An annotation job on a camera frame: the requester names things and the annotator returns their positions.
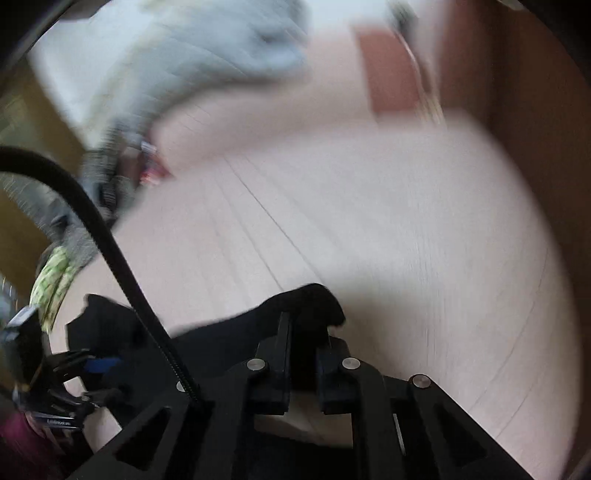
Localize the brown wooden headboard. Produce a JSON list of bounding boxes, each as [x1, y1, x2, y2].
[[436, 0, 591, 296]]

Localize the wooden cabinet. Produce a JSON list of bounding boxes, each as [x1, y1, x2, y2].
[[0, 60, 90, 289]]

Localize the pink rolled blanket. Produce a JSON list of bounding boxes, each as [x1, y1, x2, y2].
[[151, 23, 446, 174]]

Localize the black pants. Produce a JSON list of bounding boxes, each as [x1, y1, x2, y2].
[[66, 283, 356, 480]]

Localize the black braided cable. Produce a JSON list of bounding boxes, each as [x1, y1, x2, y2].
[[0, 146, 205, 409]]

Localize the grey knit sweater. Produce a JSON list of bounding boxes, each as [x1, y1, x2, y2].
[[0, 131, 141, 271]]

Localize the grey quilted blanket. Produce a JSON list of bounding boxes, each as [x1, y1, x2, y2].
[[69, 0, 311, 155]]

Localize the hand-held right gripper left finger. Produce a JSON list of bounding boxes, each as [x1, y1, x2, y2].
[[65, 312, 294, 480]]

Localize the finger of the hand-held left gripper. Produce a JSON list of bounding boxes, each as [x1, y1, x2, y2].
[[50, 349, 124, 376], [54, 388, 123, 412]]

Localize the person's left forearm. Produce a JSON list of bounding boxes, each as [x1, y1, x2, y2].
[[0, 408, 65, 480]]

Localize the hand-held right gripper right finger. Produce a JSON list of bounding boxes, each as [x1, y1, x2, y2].
[[316, 336, 540, 480]]

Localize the colourful snack packet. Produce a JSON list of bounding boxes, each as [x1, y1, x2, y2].
[[137, 140, 175, 186]]

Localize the green patterned cloth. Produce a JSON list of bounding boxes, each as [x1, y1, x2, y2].
[[29, 244, 78, 332]]

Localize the pink quilted bed cover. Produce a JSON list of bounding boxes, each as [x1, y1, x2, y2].
[[51, 111, 575, 480]]

